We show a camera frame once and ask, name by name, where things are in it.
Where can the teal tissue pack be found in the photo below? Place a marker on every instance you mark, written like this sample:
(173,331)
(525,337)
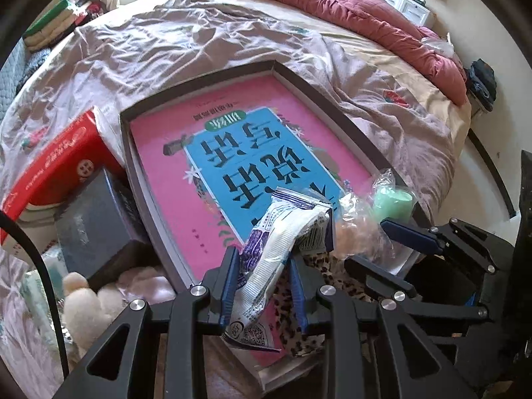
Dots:
(41,295)

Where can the dark grey box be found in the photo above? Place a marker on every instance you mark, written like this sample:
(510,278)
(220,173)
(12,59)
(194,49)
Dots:
(99,220)

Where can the clear bag with green sponge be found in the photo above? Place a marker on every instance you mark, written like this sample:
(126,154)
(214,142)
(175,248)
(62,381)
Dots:
(392,201)

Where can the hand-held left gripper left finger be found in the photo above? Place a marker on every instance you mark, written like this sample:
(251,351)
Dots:
(227,295)

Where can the white fluffy plush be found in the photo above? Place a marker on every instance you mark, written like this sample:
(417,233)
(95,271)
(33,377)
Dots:
(93,311)

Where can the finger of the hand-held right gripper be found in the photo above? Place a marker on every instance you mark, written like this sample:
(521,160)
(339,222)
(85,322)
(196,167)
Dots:
(409,235)
(376,278)

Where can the dark wooden bed frame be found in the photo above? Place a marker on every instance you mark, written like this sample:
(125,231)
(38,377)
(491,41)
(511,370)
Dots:
(492,170)

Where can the leopard print cloth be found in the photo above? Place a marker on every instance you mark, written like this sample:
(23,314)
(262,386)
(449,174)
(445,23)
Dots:
(286,316)

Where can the pink quilt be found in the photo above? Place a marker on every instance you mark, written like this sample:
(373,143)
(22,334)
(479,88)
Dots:
(353,12)

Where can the grey quilted headboard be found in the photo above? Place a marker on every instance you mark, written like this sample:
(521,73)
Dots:
(16,79)

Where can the white drawer cabinet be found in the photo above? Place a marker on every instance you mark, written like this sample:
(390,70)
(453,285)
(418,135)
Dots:
(409,4)

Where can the white plastic bag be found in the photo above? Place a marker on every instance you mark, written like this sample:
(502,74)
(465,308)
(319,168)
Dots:
(438,45)

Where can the pink and blue book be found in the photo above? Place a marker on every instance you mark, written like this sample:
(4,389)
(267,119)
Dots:
(166,183)

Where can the white plastic packet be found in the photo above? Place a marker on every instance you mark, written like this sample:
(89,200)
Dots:
(270,253)

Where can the dark clothes pile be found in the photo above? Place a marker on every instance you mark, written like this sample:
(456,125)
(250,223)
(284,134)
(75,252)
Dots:
(482,83)

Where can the stack of folded blankets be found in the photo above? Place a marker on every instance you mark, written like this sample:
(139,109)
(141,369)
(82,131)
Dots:
(58,20)

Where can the red tissue box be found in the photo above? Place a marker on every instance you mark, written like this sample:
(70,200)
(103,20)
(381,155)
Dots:
(62,153)

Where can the pink soft cloth in wrap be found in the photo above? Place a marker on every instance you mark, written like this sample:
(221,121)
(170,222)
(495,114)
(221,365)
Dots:
(361,239)

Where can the pale pink bed sheet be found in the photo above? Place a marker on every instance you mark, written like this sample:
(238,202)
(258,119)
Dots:
(187,45)

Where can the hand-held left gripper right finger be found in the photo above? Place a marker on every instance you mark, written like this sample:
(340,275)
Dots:
(297,295)

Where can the grey shallow cardboard box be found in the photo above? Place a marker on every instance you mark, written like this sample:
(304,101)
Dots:
(328,99)

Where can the pale purple fluffy cloth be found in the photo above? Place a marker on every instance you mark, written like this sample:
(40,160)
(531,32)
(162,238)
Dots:
(143,284)

